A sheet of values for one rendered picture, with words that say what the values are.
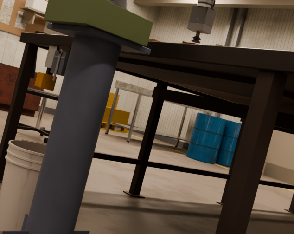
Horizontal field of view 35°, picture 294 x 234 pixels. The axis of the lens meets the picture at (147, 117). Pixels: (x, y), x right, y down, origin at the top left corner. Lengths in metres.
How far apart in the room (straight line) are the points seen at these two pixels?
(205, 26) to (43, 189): 0.96
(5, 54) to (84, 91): 7.32
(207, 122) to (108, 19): 6.15
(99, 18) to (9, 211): 0.97
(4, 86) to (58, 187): 6.04
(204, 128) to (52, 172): 6.07
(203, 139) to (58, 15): 6.13
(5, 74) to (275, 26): 4.74
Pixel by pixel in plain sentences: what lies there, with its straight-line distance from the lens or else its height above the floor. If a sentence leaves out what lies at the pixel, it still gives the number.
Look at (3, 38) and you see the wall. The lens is 8.84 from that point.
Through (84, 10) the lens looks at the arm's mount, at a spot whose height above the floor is 0.91.
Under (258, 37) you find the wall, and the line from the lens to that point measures 8.89.
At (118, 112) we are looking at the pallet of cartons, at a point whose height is 0.38.
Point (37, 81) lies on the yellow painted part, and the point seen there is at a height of 0.65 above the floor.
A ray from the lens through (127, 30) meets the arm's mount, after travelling 1.55.
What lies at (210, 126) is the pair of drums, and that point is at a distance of 7.56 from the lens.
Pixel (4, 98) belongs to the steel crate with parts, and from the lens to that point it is 7.62.
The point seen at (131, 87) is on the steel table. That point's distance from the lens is 8.24.
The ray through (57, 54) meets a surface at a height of 0.81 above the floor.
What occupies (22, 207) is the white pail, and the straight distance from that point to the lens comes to 2.04.
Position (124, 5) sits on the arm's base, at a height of 0.99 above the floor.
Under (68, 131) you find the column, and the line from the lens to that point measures 1.58.
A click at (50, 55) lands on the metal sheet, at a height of 0.80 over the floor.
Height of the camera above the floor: 0.68
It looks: 2 degrees down
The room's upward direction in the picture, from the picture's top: 15 degrees clockwise
